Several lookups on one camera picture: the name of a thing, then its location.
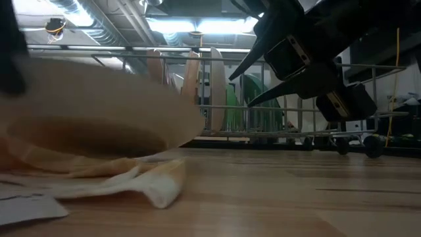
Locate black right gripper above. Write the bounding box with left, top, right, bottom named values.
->
left=228, top=0, right=395, bottom=123

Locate teal plate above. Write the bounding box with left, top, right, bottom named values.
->
left=241, top=74, right=284, bottom=132

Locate blue patterned plate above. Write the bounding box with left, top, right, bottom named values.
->
left=0, top=57, right=206, bottom=159

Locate light wooden desk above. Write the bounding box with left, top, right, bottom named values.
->
left=193, top=135, right=251, bottom=143

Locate white paper tag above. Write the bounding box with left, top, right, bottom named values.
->
left=0, top=192, right=70, bottom=227

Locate yellow white dish towel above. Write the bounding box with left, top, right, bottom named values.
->
left=0, top=131, right=187, bottom=210

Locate ceiling box with yellow wire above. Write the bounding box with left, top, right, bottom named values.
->
left=44, top=18, right=67, bottom=44

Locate grey wire dish rack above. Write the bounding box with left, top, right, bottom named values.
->
left=91, top=52, right=410, bottom=159

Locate black metal table frame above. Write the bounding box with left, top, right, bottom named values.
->
left=184, top=139, right=421, bottom=157

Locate yellow cable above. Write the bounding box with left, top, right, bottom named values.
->
left=387, top=28, right=401, bottom=146

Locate silver ventilation duct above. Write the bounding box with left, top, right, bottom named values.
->
left=49, top=0, right=132, bottom=47

